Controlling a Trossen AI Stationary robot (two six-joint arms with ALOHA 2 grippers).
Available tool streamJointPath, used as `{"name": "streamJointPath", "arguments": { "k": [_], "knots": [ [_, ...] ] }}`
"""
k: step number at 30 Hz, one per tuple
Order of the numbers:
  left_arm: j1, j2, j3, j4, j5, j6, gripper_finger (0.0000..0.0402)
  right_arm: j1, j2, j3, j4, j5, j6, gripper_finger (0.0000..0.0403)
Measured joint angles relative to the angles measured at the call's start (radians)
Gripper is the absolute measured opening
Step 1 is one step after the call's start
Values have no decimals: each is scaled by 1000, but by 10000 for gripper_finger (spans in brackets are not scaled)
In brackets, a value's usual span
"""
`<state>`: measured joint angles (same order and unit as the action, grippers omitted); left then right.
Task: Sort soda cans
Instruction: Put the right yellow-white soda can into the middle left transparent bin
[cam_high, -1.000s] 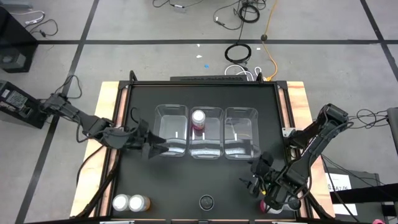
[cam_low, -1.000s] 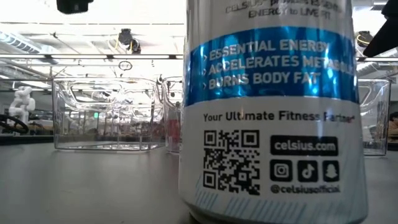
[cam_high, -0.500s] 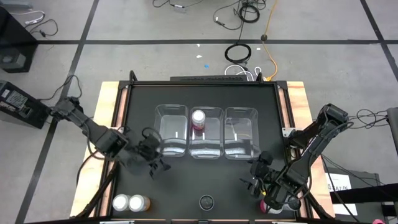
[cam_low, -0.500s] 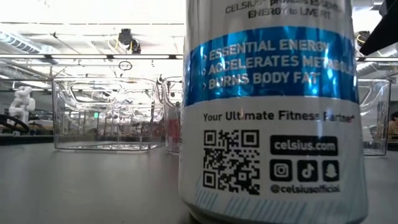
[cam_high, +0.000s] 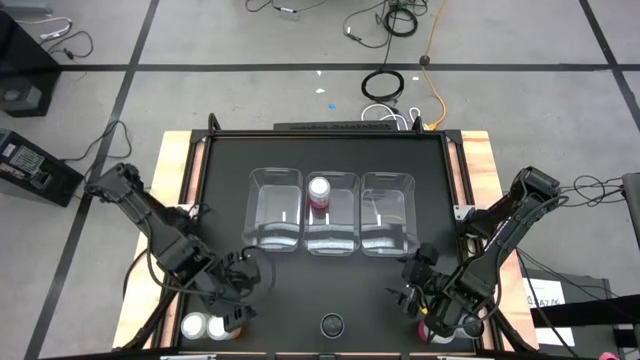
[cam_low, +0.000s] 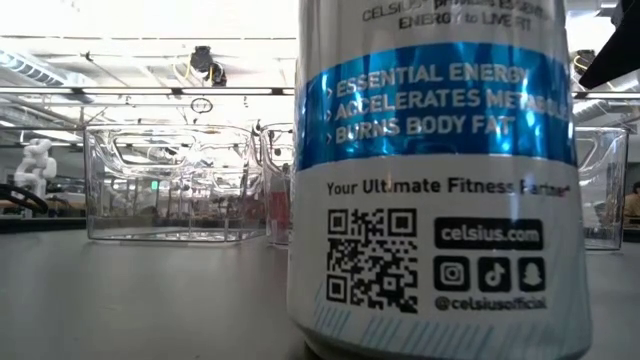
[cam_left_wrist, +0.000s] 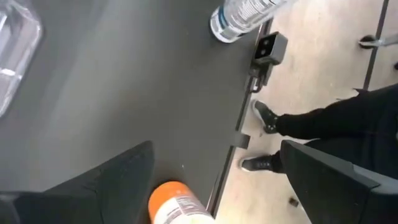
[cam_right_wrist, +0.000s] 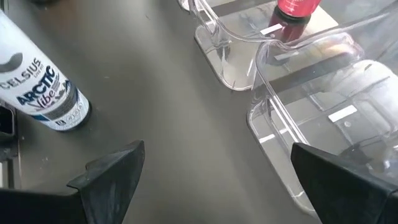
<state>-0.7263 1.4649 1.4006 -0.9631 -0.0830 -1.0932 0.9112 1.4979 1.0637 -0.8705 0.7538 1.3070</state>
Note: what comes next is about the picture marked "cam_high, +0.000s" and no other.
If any clear plastic bin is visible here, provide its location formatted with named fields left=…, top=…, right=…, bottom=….
left=359, top=171, right=420, bottom=258
left=243, top=167, right=305, bottom=253
left=303, top=170, right=361, bottom=257

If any white paper sheet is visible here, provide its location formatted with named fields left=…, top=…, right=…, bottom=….
left=533, top=327, right=577, bottom=348
left=522, top=277, right=567, bottom=309

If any black bar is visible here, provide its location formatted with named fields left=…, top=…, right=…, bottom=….
left=529, top=293, right=640, bottom=329

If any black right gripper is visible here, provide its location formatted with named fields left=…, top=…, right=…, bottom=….
left=384, top=243, right=444, bottom=321

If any black cabinet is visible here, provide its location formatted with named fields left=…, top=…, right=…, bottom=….
left=0, top=9, right=62, bottom=119

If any yellow cable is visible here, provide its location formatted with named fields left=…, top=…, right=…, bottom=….
left=421, top=0, right=450, bottom=131

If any black coiled cable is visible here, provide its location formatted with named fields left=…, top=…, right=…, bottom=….
left=360, top=69, right=405, bottom=104
left=382, top=7, right=419, bottom=37

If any white capped bottle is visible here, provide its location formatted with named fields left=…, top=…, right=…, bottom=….
left=206, top=314, right=244, bottom=342

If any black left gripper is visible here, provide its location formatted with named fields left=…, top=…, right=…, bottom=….
left=217, top=252, right=264, bottom=333

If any black power strip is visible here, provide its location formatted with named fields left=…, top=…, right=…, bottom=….
left=273, top=121, right=395, bottom=132

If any dark grey cart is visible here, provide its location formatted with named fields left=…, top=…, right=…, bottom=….
left=519, top=269, right=640, bottom=360

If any black table frame rim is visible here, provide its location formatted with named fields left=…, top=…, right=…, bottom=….
left=177, top=128, right=476, bottom=360

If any black computer box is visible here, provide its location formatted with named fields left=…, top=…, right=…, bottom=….
left=0, top=128, right=85, bottom=208

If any pink bottle with white cap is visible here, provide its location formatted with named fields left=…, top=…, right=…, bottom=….
left=307, top=176, right=332, bottom=210

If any grey post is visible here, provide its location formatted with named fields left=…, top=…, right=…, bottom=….
left=621, top=172, right=640, bottom=236

